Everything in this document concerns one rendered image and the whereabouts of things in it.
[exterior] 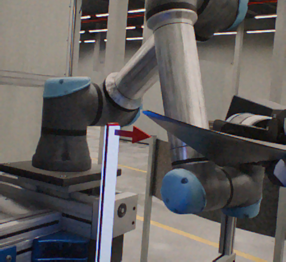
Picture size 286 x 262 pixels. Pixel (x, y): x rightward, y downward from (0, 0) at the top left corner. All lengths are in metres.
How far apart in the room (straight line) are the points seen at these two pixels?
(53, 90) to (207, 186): 0.50
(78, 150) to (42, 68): 1.47
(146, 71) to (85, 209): 0.35
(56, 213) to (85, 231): 0.08
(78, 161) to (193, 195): 0.43
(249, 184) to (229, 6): 0.36
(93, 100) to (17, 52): 1.33
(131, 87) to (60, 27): 1.59
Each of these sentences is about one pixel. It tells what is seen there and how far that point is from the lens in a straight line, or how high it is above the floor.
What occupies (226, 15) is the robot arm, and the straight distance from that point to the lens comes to 0.91.
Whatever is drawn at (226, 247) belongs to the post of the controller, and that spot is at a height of 0.88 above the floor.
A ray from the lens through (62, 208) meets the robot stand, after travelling 1.04.
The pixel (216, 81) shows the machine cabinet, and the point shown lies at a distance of 11.10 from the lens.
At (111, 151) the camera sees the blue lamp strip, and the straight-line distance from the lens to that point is 0.58.
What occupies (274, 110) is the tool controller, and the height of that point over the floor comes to 1.22.
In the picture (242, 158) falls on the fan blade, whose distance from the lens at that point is 0.60.
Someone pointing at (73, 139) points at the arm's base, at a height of 1.11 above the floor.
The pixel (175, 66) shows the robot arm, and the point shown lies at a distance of 0.75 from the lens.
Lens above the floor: 1.23
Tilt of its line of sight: 3 degrees down
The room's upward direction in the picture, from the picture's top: 4 degrees clockwise
